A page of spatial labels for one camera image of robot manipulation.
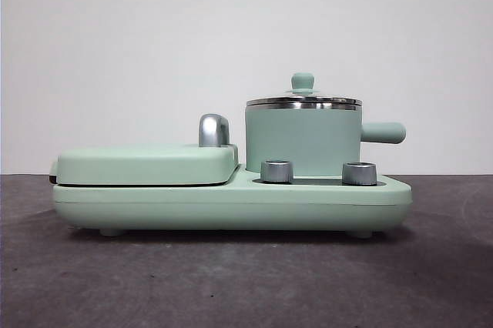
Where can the glass lid with green knob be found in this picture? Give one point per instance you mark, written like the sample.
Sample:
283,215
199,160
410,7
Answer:
303,81

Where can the mint green steamer pot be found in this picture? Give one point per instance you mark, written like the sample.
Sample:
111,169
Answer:
300,139

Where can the silver control knob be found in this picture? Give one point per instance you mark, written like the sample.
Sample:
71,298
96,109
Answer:
359,173
276,171

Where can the mint green breakfast maker base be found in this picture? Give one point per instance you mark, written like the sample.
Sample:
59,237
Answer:
231,208

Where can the mint green griddle cover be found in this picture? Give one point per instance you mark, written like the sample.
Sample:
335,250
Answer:
146,162

